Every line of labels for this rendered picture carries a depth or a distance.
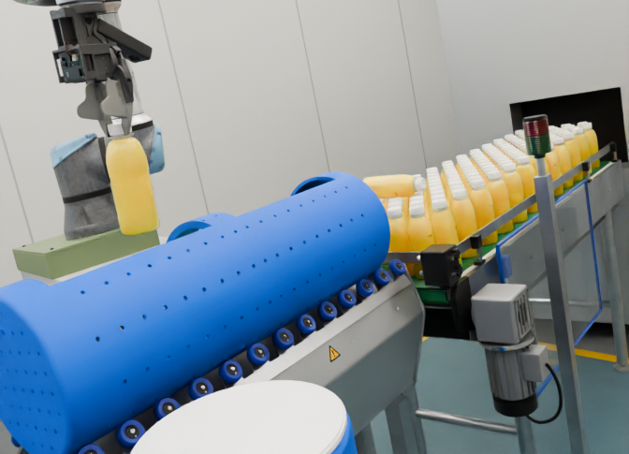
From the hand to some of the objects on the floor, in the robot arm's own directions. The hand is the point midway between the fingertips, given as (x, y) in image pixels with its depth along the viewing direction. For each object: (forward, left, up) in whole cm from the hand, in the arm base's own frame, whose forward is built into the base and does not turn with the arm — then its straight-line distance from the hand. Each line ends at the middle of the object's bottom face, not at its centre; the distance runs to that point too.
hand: (119, 127), depth 110 cm
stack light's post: (+19, +106, -145) cm, 180 cm away
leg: (-5, +58, -144) cm, 156 cm away
